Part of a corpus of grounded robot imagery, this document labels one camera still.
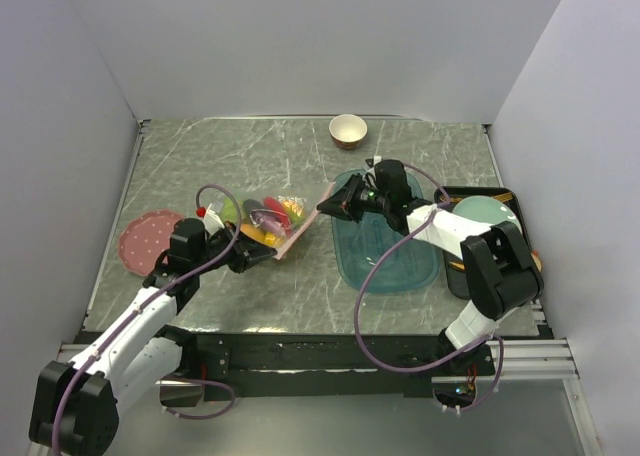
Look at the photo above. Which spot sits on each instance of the black serving tray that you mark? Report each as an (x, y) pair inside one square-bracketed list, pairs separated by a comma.
[(454, 268)]

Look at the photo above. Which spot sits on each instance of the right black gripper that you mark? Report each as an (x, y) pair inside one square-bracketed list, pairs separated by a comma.
[(344, 203)]

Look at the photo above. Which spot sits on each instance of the pale green cabbage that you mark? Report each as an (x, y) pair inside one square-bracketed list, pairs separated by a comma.
[(228, 211)]

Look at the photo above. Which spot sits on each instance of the orange fruit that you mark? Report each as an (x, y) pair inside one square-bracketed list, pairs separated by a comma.
[(257, 234)]

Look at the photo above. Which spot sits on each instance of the light green plate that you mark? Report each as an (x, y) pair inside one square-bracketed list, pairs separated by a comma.
[(485, 209)]

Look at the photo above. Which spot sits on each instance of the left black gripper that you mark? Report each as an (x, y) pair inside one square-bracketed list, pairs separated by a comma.
[(247, 255)]

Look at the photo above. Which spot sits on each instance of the wooden chopsticks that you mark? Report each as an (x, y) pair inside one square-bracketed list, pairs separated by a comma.
[(504, 197)]

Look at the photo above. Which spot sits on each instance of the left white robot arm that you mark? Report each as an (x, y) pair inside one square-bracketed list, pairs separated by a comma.
[(78, 403)]

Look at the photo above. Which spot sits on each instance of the pink plate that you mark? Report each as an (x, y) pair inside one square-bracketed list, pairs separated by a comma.
[(145, 238)]

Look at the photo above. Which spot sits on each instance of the clear zip top bag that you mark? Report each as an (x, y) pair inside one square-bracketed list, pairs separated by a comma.
[(311, 194)]

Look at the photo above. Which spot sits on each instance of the red chili pepper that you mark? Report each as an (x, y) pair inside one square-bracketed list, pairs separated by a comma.
[(276, 210)]

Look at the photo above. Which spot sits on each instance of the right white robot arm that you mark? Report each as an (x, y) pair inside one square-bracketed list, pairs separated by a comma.
[(500, 269)]

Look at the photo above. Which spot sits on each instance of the yellow lemon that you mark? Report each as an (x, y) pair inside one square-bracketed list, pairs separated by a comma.
[(294, 208)]

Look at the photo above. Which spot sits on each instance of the beige ceramic bowl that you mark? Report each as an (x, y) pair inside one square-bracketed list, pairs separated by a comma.
[(347, 131)]

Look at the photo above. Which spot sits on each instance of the teal plastic food tray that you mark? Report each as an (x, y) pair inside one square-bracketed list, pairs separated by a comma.
[(358, 246)]

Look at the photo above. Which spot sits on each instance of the purple eggplant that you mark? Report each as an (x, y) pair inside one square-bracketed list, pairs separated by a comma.
[(267, 221)]

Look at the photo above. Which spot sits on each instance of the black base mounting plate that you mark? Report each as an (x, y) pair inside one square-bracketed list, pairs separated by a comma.
[(294, 365)]

